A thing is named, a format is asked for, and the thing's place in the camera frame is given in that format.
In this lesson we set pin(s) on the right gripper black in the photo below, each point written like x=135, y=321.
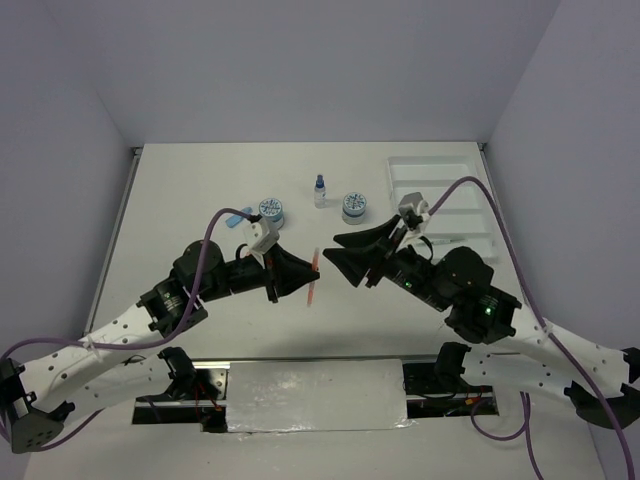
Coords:
x=353, y=260

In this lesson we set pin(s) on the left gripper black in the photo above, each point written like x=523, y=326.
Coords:
x=285, y=271

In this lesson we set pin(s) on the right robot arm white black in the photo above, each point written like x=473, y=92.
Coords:
x=499, y=339

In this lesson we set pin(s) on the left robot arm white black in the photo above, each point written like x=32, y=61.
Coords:
x=130, y=356

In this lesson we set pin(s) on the right blue round jar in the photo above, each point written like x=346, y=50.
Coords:
x=354, y=208

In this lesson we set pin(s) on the blue round jar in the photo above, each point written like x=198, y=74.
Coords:
x=354, y=208
x=272, y=210

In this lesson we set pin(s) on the small clear spray bottle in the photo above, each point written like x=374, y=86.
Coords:
x=319, y=192

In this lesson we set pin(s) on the left blue round jar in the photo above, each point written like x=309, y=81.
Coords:
x=272, y=210

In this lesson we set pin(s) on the blue lead case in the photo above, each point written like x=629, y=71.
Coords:
x=235, y=219

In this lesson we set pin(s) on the white compartment tray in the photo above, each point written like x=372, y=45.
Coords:
x=465, y=214

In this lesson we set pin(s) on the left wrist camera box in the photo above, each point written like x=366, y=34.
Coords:
x=260, y=235

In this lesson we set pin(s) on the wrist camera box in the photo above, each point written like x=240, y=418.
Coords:
x=260, y=235
x=414, y=212

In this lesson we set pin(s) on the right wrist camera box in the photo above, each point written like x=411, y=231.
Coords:
x=414, y=212

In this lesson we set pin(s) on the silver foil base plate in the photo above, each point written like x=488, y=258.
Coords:
x=319, y=396

